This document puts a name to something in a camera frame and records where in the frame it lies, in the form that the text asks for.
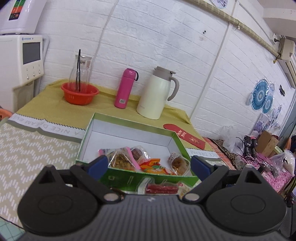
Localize round pastry clear packet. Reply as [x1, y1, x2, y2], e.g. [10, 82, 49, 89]
[168, 153, 190, 176]

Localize pink-edged nut snack bag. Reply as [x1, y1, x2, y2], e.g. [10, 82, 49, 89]
[98, 147, 140, 171]

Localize orange apple chips bag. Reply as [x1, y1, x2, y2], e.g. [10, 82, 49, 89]
[140, 159, 176, 176]

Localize red sausage sticks pack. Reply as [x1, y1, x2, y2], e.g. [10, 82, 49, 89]
[137, 177, 191, 196]

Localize dried dates clear bag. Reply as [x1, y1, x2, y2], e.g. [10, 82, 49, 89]
[131, 146, 151, 165]

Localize clear plastic bag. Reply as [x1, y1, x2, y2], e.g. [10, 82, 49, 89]
[219, 126, 238, 152]

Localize red envelope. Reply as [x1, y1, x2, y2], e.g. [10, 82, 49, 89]
[163, 123, 206, 150]

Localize green cardboard box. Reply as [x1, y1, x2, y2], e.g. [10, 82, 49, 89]
[76, 113, 199, 191]

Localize patterned tablecloth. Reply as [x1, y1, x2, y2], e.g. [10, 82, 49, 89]
[0, 79, 223, 241]

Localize brown cardboard box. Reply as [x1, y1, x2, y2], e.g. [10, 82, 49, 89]
[255, 131, 279, 157]

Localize red plastic basket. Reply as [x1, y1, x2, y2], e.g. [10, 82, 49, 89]
[61, 82, 99, 105]

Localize blue paper fan decoration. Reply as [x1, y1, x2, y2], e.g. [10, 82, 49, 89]
[245, 79, 275, 114]

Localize cream thermal carafe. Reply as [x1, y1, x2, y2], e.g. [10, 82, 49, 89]
[137, 66, 180, 120]

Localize black straw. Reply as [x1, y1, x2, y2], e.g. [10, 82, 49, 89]
[75, 49, 81, 92]

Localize orange plastic basin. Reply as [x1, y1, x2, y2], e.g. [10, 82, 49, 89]
[0, 108, 13, 121]

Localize pink thermos bottle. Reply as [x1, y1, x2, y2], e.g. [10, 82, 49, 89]
[114, 68, 139, 109]

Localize glass carafe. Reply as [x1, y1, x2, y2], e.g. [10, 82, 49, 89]
[68, 55, 92, 93]

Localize white countertop water dispenser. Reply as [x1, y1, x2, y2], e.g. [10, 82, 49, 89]
[0, 35, 44, 113]

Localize white air conditioner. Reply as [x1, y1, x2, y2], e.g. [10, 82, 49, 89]
[262, 6, 296, 88]

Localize white wall water purifier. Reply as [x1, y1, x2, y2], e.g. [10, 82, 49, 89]
[0, 0, 47, 35]

